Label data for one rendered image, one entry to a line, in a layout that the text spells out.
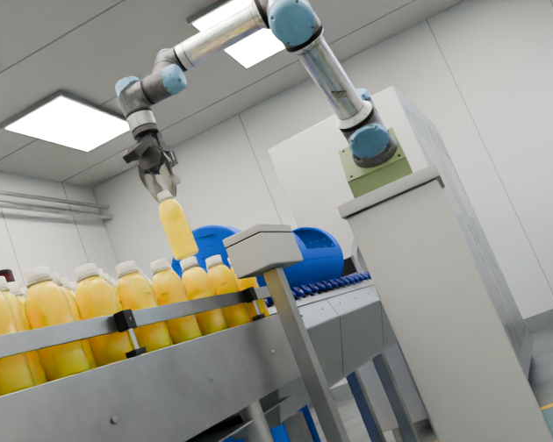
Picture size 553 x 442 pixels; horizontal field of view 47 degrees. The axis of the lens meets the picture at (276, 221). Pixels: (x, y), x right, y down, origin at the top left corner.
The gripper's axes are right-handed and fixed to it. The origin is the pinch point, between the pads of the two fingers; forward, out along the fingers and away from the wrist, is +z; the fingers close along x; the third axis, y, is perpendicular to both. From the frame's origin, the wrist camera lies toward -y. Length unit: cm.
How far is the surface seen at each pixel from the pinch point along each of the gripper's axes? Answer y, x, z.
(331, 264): 92, -6, 27
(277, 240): -5.0, -27.5, 24.8
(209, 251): 21.0, 4.5, 14.9
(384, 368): 120, -1, 74
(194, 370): -41, -16, 46
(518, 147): 542, -88, -41
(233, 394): -31, -16, 53
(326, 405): -5, -24, 65
